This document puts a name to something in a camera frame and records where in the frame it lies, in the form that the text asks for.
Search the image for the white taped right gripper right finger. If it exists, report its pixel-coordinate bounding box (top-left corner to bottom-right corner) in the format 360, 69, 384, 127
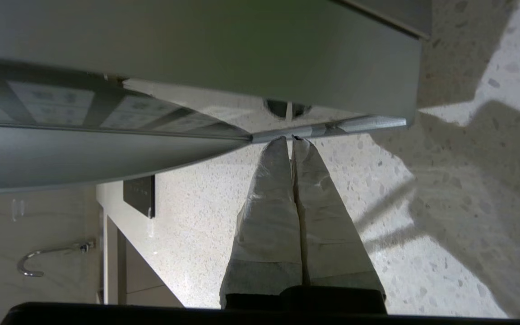
290, 136, 387, 312

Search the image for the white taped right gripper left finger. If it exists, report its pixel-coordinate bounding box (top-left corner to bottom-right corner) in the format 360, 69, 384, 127
219, 136, 304, 310

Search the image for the silver microwave oven body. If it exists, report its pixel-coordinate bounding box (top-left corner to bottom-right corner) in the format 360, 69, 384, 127
0, 0, 432, 144

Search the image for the black induction cooktop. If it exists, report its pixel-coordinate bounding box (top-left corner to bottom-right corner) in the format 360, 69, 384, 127
123, 175, 156, 219

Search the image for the white counter cabinet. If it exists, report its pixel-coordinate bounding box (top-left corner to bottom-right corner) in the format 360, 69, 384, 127
97, 199, 185, 308

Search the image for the chrome curved hook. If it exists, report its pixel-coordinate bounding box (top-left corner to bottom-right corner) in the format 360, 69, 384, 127
16, 239, 96, 278

